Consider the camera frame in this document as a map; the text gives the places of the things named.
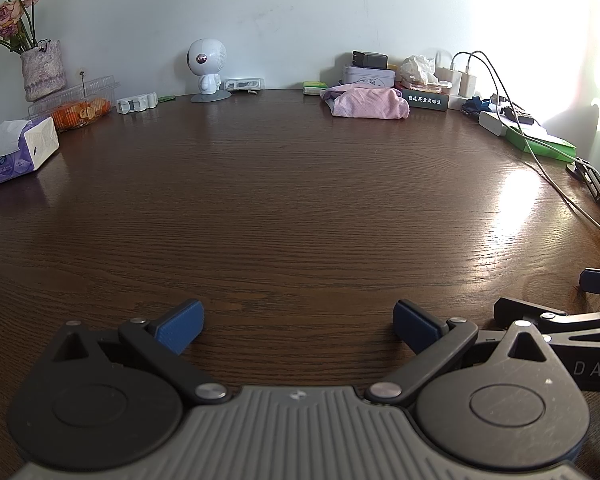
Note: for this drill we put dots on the small green flat item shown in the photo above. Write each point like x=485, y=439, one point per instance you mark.
x=166, y=98

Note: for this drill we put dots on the black power adapter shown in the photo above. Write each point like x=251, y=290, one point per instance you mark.
x=369, y=59

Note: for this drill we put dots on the white power strip with plugs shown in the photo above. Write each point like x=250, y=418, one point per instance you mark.
x=495, y=77

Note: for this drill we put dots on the mottled purple white vase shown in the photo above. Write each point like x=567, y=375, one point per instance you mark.
x=42, y=72

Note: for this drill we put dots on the pink blue purple-trimmed garment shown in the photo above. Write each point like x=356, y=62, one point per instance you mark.
x=370, y=102

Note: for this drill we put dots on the purple white tissue pack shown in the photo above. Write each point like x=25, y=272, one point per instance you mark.
x=35, y=145

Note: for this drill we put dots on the crumpled white tissue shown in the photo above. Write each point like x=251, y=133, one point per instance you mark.
x=417, y=70

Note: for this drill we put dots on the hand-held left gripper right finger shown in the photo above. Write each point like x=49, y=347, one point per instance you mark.
x=415, y=327

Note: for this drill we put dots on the bright green flat box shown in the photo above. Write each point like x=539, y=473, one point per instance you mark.
x=545, y=147

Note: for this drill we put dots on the black rectangular device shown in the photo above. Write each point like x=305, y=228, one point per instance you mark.
x=517, y=112

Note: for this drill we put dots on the dark green labelled box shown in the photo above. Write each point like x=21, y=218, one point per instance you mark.
x=425, y=101

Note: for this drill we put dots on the printed grey tin box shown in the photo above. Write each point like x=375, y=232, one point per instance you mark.
x=367, y=76

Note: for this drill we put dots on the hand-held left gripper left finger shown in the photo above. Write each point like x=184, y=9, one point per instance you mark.
x=180, y=327

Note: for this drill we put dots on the green and white small box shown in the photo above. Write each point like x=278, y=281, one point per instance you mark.
x=314, y=88

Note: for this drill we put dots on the white plastic clip holder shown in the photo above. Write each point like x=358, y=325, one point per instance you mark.
x=137, y=103

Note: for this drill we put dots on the white round-headed robot figure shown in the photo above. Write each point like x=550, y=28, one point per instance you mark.
x=207, y=57

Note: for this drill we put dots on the white wall charger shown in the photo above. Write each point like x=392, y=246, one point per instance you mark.
x=467, y=84
x=449, y=79

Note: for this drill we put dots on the blue small item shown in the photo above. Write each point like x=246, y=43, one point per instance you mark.
x=477, y=104

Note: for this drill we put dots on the clear plastic box of oranges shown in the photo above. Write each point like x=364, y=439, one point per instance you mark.
x=80, y=110

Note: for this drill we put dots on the white rectangular device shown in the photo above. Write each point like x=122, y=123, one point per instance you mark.
x=245, y=84

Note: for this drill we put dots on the white flat box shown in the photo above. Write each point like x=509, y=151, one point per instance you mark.
x=492, y=122

